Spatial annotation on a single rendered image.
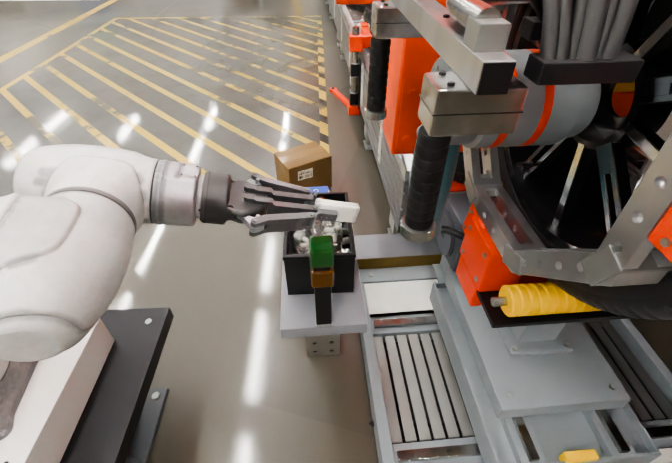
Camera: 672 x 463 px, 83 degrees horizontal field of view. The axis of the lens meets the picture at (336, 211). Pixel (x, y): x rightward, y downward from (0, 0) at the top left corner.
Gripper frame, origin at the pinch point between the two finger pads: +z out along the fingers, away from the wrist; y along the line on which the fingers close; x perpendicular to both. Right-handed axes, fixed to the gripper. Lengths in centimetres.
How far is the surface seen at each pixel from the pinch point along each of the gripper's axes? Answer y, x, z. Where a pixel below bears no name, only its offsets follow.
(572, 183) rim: -0.1, -11.5, 39.3
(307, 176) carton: 96, 56, 18
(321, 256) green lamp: -4.4, 5.9, -1.5
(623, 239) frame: -21.1, -16.6, 25.1
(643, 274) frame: -23.2, -13.6, 29.0
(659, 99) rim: -7.0, -28.7, 33.9
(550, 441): -22, 42, 58
